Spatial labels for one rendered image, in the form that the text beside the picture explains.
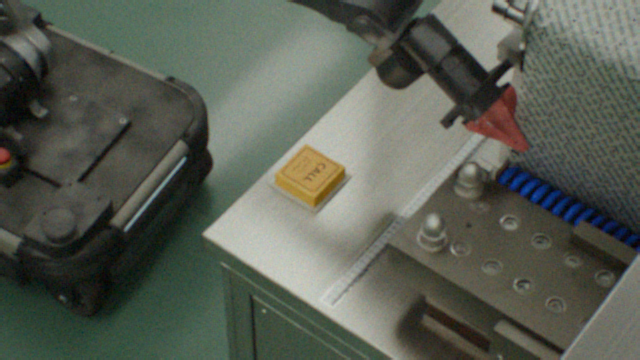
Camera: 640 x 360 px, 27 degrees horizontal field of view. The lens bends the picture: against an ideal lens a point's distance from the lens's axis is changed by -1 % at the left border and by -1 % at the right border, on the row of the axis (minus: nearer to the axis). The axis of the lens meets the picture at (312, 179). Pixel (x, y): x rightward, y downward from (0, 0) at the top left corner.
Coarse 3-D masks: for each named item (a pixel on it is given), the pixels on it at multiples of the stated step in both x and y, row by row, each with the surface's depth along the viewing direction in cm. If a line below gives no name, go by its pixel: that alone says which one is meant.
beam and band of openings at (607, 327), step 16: (624, 272) 80; (624, 288) 79; (608, 304) 78; (624, 304) 78; (592, 320) 77; (608, 320) 77; (624, 320) 77; (576, 336) 77; (592, 336) 77; (608, 336) 77; (624, 336) 77; (576, 352) 76; (592, 352) 76; (608, 352) 76; (624, 352) 76
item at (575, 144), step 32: (544, 96) 154; (576, 96) 151; (544, 128) 158; (576, 128) 154; (608, 128) 151; (512, 160) 166; (544, 160) 162; (576, 160) 158; (608, 160) 154; (576, 192) 162; (608, 192) 158
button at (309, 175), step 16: (304, 144) 182; (288, 160) 180; (304, 160) 180; (320, 160) 180; (288, 176) 178; (304, 176) 178; (320, 176) 178; (336, 176) 178; (304, 192) 177; (320, 192) 177
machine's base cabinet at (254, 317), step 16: (224, 272) 178; (224, 288) 181; (240, 288) 178; (256, 288) 175; (224, 304) 185; (240, 304) 182; (256, 304) 179; (272, 304) 175; (240, 320) 185; (256, 320) 182; (272, 320) 179; (288, 320) 176; (304, 320) 172; (240, 336) 189; (256, 336) 186; (272, 336) 182; (288, 336) 179; (304, 336) 176; (320, 336) 172; (240, 352) 192; (256, 352) 189; (272, 352) 186; (288, 352) 182; (304, 352) 179; (320, 352) 176; (336, 352) 173; (352, 352) 169
